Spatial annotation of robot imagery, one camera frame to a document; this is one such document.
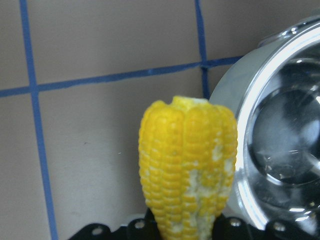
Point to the brown paper table mat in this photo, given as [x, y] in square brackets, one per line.
[75, 79]

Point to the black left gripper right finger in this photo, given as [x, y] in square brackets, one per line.
[295, 227]

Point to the yellow corn cob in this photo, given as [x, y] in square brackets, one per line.
[187, 153]

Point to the pale green cooking pot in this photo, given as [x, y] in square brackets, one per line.
[274, 93]

